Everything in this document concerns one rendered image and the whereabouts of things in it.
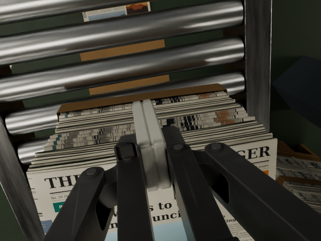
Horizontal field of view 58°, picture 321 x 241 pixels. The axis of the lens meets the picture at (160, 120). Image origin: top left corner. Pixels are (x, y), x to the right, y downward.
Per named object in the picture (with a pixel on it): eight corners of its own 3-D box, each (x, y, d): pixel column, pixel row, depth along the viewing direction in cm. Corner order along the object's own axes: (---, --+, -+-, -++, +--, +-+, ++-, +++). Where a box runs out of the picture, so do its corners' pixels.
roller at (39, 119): (240, 88, 61) (251, 95, 56) (13, 130, 57) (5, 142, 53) (240, 64, 59) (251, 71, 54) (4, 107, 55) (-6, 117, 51)
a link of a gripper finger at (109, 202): (148, 202, 14) (88, 215, 14) (140, 152, 19) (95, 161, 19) (143, 178, 14) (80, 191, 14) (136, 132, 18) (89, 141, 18)
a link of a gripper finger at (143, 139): (159, 191, 16) (146, 193, 16) (147, 135, 23) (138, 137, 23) (151, 145, 15) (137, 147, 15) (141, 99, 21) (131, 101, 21)
